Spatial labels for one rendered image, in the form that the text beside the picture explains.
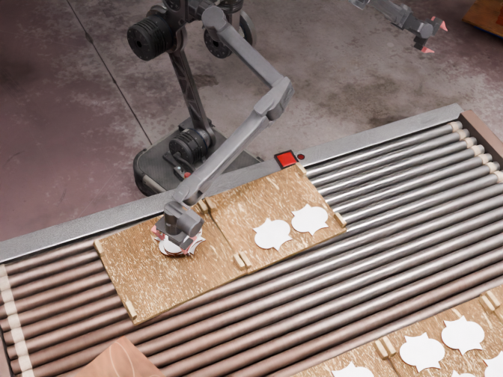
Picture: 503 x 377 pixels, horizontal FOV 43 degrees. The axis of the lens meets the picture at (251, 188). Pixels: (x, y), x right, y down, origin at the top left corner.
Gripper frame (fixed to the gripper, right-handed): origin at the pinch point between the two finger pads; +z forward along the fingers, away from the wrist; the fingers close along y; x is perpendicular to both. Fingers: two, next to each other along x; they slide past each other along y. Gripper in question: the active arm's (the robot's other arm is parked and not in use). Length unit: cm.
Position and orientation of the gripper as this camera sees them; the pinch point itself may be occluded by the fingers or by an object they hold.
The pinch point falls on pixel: (174, 244)
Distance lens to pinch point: 215.1
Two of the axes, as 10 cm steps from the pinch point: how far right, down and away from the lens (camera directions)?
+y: 8.3, 4.6, -3.2
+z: -0.7, 6.5, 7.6
